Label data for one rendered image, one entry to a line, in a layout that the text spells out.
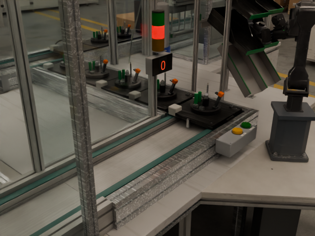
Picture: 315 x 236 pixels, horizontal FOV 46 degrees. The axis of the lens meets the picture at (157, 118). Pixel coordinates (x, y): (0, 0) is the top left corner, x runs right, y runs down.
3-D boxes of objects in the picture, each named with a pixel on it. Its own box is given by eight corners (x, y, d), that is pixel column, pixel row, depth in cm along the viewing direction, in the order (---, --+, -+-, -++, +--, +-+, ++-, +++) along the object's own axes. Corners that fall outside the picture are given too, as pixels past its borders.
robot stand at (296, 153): (308, 162, 148) (318, 117, 139) (271, 160, 149) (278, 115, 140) (299, 144, 161) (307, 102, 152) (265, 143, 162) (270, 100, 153)
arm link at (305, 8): (320, 3, 131) (317, 3, 137) (299, 3, 133) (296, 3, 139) (306, 92, 141) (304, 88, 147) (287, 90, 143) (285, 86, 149)
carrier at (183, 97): (196, 98, 185) (197, 74, 180) (165, 113, 169) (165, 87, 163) (159, 87, 199) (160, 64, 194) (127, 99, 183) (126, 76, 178)
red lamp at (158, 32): (167, 37, 148) (167, 25, 146) (158, 40, 144) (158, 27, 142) (157, 35, 151) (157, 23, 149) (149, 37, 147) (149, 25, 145)
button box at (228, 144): (256, 138, 157) (257, 125, 155) (229, 158, 143) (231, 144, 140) (241, 133, 162) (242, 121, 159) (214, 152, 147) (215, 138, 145)
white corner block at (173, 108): (182, 114, 168) (182, 105, 166) (175, 117, 165) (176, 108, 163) (174, 111, 171) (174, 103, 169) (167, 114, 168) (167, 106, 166)
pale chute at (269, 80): (275, 84, 193) (281, 79, 190) (259, 89, 186) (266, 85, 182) (249, 39, 199) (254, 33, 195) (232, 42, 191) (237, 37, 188)
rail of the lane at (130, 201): (256, 129, 173) (259, 108, 169) (116, 230, 113) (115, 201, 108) (246, 126, 177) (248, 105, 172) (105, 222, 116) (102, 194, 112)
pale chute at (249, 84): (262, 91, 183) (268, 87, 180) (244, 98, 176) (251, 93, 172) (234, 44, 189) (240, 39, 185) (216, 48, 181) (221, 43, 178)
